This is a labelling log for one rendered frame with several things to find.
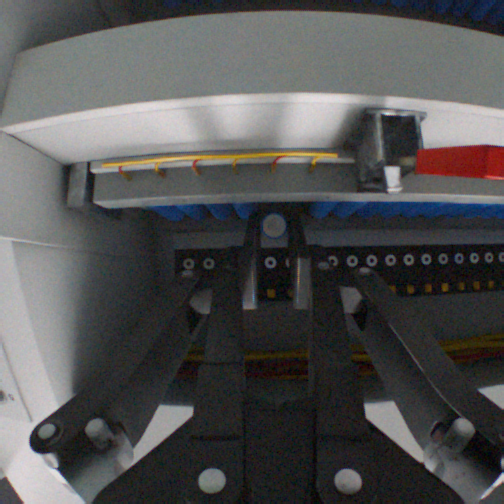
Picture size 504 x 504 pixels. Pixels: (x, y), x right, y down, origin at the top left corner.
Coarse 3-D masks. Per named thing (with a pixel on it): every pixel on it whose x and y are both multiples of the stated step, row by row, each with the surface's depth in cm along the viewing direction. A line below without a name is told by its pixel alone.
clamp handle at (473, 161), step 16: (400, 160) 10; (416, 160) 9; (432, 160) 8; (448, 160) 7; (464, 160) 7; (480, 160) 6; (496, 160) 6; (384, 176) 12; (400, 176) 12; (464, 176) 7; (480, 176) 6; (496, 176) 6
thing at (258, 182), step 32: (160, 160) 15; (96, 192) 17; (128, 192) 16; (160, 192) 16; (192, 192) 16; (224, 192) 16; (256, 192) 16; (288, 192) 16; (320, 192) 16; (352, 192) 16; (416, 192) 16; (448, 192) 16; (480, 192) 16
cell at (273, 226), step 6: (270, 210) 24; (276, 210) 23; (264, 216) 20; (270, 216) 20; (276, 216) 20; (282, 216) 20; (264, 222) 20; (270, 222) 20; (276, 222) 20; (282, 222) 20; (264, 228) 20; (270, 228) 20; (276, 228) 20; (282, 228) 20; (264, 234) 20; (270, 234) 20; (276, 234) 20; (282, 234) 20
